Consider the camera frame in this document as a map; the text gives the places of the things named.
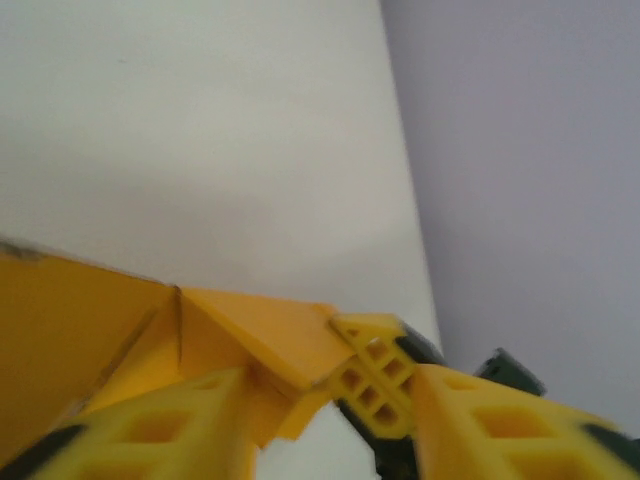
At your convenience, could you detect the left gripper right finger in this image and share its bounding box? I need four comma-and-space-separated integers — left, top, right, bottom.
409, 363, 640, 480

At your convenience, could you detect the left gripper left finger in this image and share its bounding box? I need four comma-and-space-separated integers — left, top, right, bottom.
0, 366, 260, 480

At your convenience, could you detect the yellow paper box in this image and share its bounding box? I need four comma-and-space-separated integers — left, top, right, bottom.
0, 244, 351, 451

